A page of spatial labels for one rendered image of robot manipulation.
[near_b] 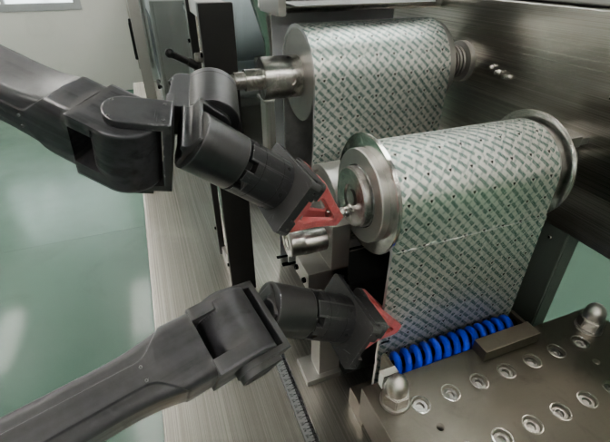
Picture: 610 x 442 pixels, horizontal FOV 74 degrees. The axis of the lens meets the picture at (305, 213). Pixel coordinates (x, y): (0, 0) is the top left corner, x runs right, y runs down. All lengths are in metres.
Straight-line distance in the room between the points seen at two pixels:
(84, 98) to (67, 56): 5.61
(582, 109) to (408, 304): 0.36
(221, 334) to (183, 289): 0.53
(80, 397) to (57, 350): 1.86
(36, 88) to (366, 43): 0.43
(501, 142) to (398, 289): 0.22
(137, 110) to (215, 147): 0.07
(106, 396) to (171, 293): 0.56
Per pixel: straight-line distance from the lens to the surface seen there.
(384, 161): 0.44
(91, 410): 0.37
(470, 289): 0.61
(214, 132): 0.37
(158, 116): 0.37
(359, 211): 0.47
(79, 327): 2.29
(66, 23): 5.95
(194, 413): 0.71
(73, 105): 0.39
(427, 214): 0.47
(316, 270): 0.55
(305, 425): 0.68
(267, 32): 1.12
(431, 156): 0.48
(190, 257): 0.99
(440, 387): 0.59
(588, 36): 0.68
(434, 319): 0.61
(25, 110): 0.42
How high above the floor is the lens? 1.49
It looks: 32 degrees down
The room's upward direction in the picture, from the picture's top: straight up
